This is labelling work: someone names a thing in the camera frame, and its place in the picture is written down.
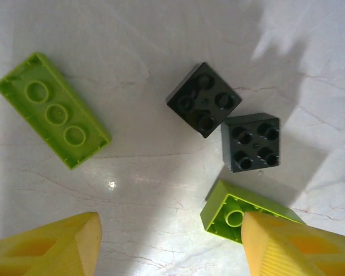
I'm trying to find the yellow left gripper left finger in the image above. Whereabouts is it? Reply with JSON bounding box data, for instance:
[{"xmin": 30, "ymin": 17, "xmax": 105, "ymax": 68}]
[{"xmin": 0, "ymin": 211, "xmax": 102, "ymax": 276}]

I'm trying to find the black square lego brick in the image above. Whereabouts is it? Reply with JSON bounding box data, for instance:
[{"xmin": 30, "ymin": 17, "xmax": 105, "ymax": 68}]
[
  {"xmin": 221, "ymin": 112, "xmax": 281, "ymax": 174},
  {"xmin": 165, "ymin": 62, "xmax": 243, "ymax": 139}
]

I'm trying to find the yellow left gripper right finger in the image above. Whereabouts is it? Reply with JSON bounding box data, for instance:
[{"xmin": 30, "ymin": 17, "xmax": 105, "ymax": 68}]
[{"xmin": 240, "ymin": 212, "xmax": 345, "ymax": 276}]

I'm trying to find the lime green lego brick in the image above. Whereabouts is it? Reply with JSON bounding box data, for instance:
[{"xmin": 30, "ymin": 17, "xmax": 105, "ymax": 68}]
[
  {"xmin": 0, "ymin": 51, "xmax": 113, "ymax": 171},
  {"xmin": 200, "ymin": 179, "xmax": 307, "ymax": 245}
]

